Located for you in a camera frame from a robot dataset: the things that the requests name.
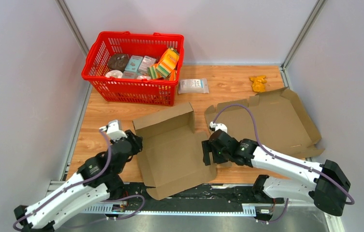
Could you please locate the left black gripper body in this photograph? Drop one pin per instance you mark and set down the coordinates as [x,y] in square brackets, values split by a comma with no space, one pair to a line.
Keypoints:
[137,147]

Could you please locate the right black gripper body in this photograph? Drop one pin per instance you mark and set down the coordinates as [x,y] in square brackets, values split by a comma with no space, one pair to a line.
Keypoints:
[220,157]

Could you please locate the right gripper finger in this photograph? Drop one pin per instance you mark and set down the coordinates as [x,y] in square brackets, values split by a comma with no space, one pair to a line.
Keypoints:
[206,150]
[220,157]

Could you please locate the cardboard box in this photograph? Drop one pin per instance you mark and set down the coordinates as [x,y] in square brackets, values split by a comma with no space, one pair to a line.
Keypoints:
[172,157]

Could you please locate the white plastic pouch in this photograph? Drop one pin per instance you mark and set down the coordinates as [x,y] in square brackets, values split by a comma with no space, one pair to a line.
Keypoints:
[193,86]

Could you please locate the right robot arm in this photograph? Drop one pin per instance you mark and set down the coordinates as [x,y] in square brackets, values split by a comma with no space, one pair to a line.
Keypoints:
[323,184]

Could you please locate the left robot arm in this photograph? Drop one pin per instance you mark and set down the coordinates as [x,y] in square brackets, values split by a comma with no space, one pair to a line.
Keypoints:
[97,180]

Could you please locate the teal small box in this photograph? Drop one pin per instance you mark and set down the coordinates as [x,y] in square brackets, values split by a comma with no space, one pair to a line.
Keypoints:
[134,63]

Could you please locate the grey pink small box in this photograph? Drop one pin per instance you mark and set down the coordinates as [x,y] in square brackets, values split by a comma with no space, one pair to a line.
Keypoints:
[146,62]

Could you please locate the right flat cardboard sheet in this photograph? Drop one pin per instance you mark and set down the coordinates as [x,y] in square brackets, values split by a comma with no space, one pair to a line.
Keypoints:
[278,117]

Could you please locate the yellow toy figure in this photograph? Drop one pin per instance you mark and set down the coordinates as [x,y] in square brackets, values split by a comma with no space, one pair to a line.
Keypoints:
[258,83]

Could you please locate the white round container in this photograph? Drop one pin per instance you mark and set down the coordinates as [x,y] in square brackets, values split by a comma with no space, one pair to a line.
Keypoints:
[114,74]

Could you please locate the red plastic basket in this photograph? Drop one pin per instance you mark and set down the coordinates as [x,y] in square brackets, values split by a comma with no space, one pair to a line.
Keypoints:
[133,87]

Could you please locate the green striped sponge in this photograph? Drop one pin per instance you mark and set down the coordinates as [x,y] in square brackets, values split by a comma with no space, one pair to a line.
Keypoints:
[153,72]

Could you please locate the brown round packet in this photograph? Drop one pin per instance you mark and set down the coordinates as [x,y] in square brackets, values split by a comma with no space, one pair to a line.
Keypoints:
[118,62]

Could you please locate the striped sponge pack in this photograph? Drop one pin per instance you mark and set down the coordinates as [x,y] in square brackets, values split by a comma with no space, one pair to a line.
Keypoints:
[167,62]

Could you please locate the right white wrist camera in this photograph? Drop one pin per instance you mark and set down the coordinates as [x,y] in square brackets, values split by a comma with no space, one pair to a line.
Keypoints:
[214,126]

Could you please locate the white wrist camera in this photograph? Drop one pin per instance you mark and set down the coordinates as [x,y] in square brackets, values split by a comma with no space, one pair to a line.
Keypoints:
[113,130]
[214,126]

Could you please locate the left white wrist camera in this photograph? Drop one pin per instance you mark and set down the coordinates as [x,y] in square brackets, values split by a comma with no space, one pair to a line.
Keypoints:
[113,130]

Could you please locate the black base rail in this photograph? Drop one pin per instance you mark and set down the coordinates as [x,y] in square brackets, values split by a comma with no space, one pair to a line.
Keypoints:
[236,200]

